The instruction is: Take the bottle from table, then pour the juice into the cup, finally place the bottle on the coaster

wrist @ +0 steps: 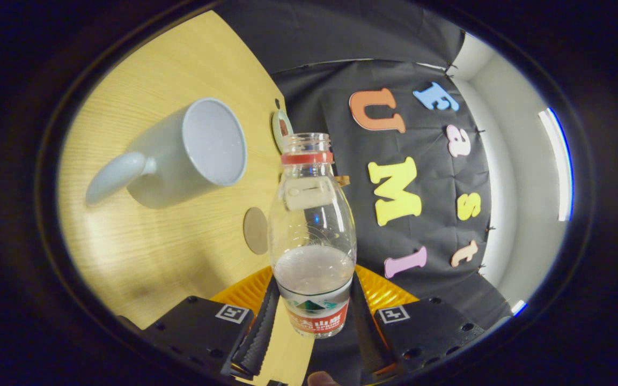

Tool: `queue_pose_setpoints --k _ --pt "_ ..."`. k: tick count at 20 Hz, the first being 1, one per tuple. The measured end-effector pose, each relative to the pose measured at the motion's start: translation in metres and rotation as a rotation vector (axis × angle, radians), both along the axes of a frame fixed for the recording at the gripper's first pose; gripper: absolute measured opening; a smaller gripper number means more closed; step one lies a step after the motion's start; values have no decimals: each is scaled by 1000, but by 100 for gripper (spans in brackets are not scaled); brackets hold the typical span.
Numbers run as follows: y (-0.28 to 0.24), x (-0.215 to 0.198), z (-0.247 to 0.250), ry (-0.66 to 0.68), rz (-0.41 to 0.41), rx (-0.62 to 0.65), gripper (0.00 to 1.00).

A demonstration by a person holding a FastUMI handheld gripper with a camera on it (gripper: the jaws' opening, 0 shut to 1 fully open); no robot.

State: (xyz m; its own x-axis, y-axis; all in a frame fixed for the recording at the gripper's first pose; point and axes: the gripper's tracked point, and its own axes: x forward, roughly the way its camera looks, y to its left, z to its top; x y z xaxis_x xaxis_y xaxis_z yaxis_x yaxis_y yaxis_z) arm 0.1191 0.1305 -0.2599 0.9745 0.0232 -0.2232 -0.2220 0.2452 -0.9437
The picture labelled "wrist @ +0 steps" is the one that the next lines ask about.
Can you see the wooden table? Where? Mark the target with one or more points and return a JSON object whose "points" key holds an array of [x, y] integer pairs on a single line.
{"points": [[142, 257]]}

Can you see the pale green plate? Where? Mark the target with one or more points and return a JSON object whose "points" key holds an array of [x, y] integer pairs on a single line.
{"points": [[277, 126]]}

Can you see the large ceiling light panel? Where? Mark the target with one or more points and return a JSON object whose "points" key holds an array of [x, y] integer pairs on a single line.
{"points": [[558, 171]]}

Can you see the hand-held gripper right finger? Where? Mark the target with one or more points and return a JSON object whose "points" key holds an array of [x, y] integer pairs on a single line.
{"points": [[363, 329]]}

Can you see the brown meat slice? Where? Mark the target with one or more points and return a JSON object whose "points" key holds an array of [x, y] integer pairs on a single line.
{"points": [[284, 127]]}

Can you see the round brown coaster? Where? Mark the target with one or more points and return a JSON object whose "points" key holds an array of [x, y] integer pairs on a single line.
{"points": [[255, 231]]}

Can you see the clear plastic juice bottle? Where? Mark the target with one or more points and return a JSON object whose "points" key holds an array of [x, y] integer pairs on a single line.
{"points": [[311, 236]]}

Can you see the white cup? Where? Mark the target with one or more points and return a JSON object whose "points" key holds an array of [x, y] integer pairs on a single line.
{"points": [[180, 161]]}

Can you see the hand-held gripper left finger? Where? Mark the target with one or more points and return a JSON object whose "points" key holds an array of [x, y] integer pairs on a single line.
{"points": [[258, 335]]}

